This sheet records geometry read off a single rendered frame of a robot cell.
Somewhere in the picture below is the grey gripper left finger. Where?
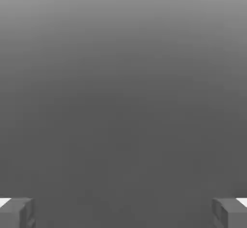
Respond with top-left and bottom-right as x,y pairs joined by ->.
0,197 -> 36,228

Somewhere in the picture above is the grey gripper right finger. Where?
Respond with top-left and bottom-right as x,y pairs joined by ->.
211,197 -> 247,228

